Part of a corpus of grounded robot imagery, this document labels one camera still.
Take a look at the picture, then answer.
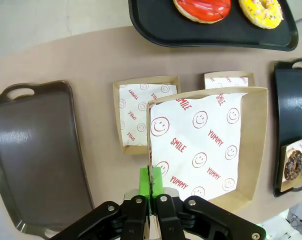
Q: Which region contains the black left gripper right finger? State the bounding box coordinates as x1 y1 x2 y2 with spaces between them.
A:
150 166 267 240

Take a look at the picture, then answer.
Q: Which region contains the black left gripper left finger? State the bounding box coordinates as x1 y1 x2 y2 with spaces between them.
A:
48 167 151 240

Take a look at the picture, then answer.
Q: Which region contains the red glazed donut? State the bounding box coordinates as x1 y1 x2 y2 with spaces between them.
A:
172 0 233 25

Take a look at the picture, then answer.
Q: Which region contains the yellow sprinkled donut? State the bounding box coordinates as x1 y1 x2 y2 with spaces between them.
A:
238 0 284 30

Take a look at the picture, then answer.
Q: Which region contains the chocolate sprinkled donut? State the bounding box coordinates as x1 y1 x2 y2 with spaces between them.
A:
283 148 302 182

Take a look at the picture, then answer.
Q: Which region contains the black handled tray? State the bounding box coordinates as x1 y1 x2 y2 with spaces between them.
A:
273 57 302 198

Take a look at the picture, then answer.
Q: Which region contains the brown handled tray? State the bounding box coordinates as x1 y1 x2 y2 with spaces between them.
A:
0 79 96 237

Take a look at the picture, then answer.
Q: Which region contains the black serving tray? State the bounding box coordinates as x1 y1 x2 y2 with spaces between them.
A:
127 0 299 52

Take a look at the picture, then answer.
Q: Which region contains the brown cardboard food box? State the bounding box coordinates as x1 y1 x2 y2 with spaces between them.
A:
112 75 181 155
146 86 270 215
203 71 256 91
280 136 302 193

